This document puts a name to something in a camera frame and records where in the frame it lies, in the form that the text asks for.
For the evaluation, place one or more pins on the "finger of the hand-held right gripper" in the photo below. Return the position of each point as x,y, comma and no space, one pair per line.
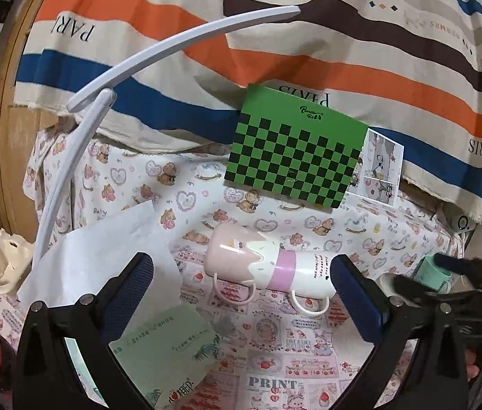
452,263
412,290

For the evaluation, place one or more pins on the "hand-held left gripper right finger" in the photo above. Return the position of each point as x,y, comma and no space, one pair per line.
358,307

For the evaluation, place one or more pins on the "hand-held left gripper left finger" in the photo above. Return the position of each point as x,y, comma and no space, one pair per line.
137,290

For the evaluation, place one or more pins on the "mint green cup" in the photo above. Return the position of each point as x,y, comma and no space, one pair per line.
431,274

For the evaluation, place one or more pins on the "white cup with pink band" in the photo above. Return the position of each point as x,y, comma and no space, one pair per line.
309,271

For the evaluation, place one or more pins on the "white paper sheet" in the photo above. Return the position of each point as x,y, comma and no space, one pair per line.
113,256

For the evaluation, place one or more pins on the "white round container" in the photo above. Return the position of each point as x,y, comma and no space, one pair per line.
459,221

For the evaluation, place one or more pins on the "green tissue packet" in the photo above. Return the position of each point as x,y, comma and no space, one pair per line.
168,354

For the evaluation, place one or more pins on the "bear print cloth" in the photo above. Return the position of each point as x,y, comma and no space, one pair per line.
258,350

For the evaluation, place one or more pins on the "comic picture card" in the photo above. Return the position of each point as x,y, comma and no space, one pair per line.
381,171

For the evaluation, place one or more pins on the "green checkered box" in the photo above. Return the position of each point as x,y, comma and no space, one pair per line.
296,158

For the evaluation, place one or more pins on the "white curved lamp stand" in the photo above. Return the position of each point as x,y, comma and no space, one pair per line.
108,81

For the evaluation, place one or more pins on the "striped blanket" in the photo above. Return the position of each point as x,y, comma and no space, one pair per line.
266,38

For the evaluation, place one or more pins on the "wooden bed frame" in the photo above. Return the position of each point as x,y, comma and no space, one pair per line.
14,153

